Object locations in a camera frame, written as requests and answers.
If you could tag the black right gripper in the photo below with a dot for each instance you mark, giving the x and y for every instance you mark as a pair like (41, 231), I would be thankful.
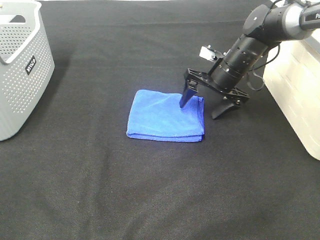
(235, 96)

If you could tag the blue microfiber towel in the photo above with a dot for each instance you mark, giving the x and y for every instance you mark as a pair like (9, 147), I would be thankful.
(158, 116)

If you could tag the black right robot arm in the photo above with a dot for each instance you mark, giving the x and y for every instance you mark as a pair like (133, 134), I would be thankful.
(264, 29)

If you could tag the white storage box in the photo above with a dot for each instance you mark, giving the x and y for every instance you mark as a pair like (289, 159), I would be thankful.
(292, 76)

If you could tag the black table cloth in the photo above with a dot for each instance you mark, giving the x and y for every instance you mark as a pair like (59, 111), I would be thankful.
(71, 173)

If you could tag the grey perforated plastic basket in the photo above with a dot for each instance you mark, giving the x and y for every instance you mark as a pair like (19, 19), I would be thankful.
(26, 63)

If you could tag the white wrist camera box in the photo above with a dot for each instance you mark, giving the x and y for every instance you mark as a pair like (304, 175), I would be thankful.
(208, 54)

